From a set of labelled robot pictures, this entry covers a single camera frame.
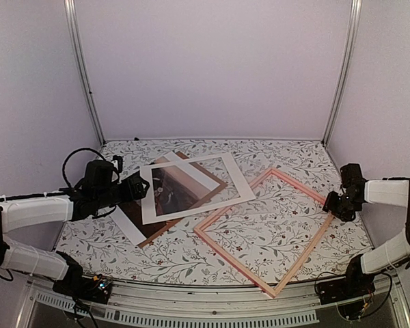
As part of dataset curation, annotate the pink wooden picture frame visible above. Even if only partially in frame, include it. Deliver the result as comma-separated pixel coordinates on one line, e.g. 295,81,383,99
194,168,333,298

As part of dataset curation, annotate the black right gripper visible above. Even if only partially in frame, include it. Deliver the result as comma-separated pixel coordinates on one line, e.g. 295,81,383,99
323,191,361,222

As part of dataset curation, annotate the right aluminium corner post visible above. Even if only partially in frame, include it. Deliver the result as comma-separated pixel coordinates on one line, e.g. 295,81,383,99
322,0,362,148

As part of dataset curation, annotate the brown backing board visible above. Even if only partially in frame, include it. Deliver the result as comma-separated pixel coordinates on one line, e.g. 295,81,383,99
137,152,228,249

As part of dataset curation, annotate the photo print with white border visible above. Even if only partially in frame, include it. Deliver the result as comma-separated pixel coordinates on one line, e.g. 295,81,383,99
111,163,228,248

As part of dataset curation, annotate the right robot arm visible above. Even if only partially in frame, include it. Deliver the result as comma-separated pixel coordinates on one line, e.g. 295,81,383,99
317,163,410,301

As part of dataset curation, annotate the aluminium corner post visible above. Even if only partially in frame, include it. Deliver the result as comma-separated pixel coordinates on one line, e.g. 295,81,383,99
322,0,362,148
64,0,106,146

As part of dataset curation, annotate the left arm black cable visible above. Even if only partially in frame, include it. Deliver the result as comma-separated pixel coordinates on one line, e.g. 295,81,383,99
59,147,107,192

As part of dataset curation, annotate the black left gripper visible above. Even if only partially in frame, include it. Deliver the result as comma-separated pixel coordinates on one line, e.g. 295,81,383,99
96,175,150,210

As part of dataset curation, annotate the left aluminium corner post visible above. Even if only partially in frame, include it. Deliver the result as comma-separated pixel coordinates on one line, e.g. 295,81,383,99
64,0,106,146

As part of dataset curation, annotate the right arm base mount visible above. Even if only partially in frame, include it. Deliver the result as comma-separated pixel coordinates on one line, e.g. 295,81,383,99
314,276,375,305

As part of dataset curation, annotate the white mat board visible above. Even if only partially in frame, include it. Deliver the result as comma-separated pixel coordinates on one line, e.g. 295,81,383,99
140,152,255,224

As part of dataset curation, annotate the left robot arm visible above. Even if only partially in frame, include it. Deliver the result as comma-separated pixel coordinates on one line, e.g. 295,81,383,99
0,160,150,297

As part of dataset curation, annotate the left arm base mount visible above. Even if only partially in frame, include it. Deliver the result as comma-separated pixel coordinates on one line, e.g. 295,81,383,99
53,273,112,304

